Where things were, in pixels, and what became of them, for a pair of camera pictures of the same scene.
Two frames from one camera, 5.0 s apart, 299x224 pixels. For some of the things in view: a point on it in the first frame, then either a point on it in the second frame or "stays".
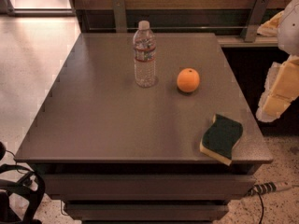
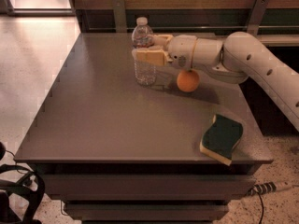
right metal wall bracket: x=254 y=19 stays
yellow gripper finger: x=270 y=28 → x=162 y=39
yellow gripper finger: x=281 y=87 → x=152 y=57
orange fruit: x=188 y=80 stays
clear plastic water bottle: x=145 y=43 stays
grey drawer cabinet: x=114 y=152 stays
